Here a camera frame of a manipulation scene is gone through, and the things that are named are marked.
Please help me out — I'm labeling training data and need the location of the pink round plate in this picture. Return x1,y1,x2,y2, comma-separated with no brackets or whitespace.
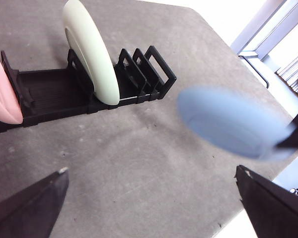
0,43,24,124

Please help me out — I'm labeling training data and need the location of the pale window frame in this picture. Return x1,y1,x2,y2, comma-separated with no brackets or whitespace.
229,0,298,60

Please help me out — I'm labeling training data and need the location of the green round plate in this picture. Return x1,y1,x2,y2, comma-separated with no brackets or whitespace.
62,0,120,106

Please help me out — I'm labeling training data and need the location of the black plastic dish rack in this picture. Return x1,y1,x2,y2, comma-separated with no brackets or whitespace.
0,45,177,135

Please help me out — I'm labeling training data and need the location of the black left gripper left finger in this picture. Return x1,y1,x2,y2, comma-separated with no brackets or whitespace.
0,167,70,238

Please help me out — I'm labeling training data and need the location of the black metal tube frame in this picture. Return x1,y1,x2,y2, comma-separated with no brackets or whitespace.
238,51,270,89

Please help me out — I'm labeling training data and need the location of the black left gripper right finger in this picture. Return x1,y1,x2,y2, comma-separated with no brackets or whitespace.
234,165,298,238

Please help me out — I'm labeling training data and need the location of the blue round plate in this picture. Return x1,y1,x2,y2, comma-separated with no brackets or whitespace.
176,85,298,162

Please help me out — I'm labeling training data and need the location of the grey slatted panel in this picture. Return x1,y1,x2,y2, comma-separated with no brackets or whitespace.
274,47,298,101

